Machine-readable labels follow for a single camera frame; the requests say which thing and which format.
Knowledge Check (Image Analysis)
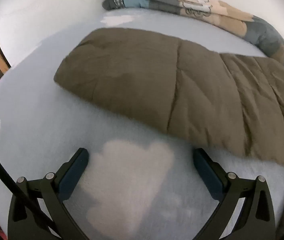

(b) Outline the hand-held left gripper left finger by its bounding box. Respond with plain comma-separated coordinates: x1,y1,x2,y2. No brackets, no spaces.
8,148,90,240

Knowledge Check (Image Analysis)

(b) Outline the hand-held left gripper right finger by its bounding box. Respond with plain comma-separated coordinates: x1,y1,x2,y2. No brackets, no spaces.
193,148,276,240

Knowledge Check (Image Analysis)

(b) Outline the olive quilted jacket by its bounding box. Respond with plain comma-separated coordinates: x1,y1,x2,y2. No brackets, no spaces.
53,27,284,167

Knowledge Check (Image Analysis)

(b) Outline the light blue cloud bed sheet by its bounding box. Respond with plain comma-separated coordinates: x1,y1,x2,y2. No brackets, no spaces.
0,7,284,240

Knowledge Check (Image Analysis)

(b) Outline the patchwork print blanket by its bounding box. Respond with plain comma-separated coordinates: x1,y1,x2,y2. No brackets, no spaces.
102,0,284,63

